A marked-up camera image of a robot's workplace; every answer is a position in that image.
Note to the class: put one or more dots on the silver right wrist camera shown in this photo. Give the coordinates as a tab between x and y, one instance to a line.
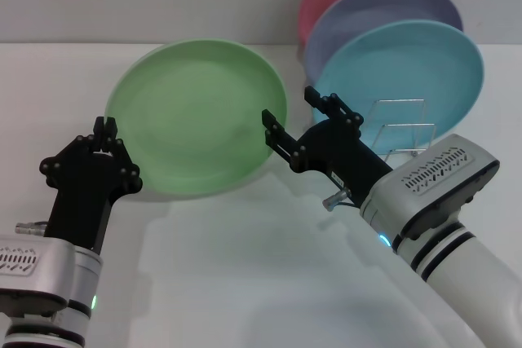
440	185

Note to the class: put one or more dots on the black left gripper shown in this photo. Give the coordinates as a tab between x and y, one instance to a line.
85	201

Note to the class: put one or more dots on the purple plate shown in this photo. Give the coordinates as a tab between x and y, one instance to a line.
367	14

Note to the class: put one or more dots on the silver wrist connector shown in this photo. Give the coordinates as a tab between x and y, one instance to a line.
30	228
336	198

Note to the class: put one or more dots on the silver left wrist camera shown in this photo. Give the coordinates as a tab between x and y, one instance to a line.
36	274

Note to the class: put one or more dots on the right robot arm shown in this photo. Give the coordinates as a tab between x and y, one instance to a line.
469	283

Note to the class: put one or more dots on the green plate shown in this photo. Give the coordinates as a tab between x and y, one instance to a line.
195	120

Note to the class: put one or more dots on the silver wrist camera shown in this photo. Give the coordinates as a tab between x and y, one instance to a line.
36	274
440	185

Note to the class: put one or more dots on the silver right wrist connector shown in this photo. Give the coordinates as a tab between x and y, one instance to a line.
336	198

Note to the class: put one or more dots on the teal plate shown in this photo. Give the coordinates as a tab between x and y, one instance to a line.
408	67

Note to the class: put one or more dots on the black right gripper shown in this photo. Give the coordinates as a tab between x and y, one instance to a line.
342	156

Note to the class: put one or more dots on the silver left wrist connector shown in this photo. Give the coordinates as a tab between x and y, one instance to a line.
30	228

